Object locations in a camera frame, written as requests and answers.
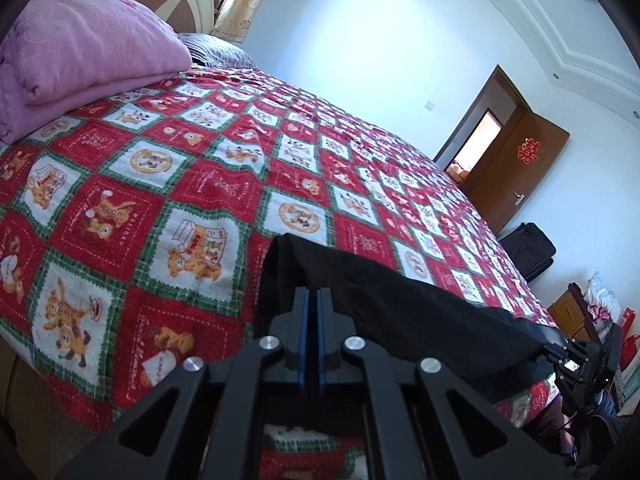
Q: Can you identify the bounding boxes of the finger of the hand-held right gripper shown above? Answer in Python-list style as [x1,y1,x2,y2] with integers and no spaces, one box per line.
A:
[542,341,576,362]

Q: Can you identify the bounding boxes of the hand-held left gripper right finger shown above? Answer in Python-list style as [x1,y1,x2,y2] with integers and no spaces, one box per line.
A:
[319,288,576,480]

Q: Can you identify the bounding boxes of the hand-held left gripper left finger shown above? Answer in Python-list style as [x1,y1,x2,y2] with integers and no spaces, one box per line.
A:
[52,287,317,480]

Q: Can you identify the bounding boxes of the black pants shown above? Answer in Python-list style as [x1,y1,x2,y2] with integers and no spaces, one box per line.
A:
[256,233,571,406]

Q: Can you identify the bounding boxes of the wooden cabinet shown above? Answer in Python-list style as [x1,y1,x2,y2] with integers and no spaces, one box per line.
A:
[547,282,603,343]

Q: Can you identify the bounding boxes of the white floral bag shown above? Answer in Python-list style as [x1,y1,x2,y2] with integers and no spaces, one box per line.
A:
[582,271,623,322]

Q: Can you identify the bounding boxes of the person's leg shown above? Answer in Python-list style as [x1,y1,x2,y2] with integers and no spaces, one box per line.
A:
[522,390,633,473]

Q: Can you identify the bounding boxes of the black suitcase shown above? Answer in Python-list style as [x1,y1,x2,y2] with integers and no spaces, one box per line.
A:
[499,222,557,283]

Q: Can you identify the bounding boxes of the red checked printed blanket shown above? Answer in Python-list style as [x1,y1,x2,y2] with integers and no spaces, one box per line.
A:
[0,62,561,480]

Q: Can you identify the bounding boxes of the brown wooden door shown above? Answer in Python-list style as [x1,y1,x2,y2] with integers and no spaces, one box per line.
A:
[462,110,571,235]

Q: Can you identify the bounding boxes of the grey striped pillow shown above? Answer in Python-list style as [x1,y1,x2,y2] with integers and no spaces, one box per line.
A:
[177,32,257,67]

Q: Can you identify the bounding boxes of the yellow patterned curtain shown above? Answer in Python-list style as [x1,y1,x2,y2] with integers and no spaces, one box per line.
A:
[214,0,278,43]

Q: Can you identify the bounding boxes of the pink quilt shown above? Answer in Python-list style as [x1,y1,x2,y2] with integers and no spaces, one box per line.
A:
[0,0,192,145]

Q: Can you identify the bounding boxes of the brown door frame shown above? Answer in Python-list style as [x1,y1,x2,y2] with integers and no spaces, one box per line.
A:
[433,64,528,193]

